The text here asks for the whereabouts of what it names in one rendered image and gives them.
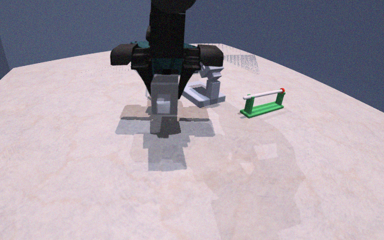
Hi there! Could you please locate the green cradle with two notched uprights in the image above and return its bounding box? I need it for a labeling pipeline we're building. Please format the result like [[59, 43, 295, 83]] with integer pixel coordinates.
[[240, 92, 286, 118]]

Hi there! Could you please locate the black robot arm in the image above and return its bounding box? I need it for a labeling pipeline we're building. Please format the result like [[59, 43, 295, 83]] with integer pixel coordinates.
[[145, 0, 196, 46]]

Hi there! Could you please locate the grey pin with red cap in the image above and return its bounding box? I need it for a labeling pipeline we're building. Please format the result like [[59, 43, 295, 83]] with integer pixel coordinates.
[[243, 88, 285, 100]]

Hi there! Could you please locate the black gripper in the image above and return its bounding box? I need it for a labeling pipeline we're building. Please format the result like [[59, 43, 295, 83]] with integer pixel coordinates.
[[110, 13, 224, 99]]

